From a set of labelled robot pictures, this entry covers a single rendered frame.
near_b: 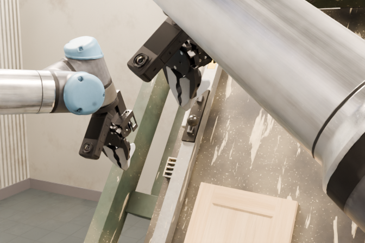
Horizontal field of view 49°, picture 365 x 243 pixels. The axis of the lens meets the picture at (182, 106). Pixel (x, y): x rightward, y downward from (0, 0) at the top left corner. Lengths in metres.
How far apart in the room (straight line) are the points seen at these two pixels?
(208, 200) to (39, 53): 3.65
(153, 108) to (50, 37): 3.15
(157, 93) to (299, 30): 1.33
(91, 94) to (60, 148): 3.98
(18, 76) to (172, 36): 0.26
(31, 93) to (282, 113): 0.51
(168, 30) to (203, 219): 0.78
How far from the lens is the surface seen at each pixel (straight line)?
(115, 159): 1.04
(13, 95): 0.69
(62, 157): 4.69
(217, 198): 1.28
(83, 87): 0.71
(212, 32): 0.29
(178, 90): 0.72
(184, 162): 1.35
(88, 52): 0.86
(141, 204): 1.47
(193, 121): 1.25
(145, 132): 1.52
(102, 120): 0.94
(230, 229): 1.25
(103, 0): 4.16
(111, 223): 1.46
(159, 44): 0.62
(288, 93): 0.25
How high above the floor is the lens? 1.67
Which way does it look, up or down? 9 degrees down
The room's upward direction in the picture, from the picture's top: straight up
